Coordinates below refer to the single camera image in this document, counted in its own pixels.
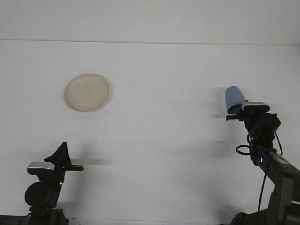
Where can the pale blue cup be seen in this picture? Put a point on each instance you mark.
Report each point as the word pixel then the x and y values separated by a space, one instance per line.
pixel 233 97

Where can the pale round plate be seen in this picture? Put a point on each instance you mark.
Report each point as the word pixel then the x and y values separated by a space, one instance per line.
pixel 86 92

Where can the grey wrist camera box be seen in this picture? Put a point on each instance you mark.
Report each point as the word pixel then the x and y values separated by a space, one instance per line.
pixel 39 166
pixel 255 107

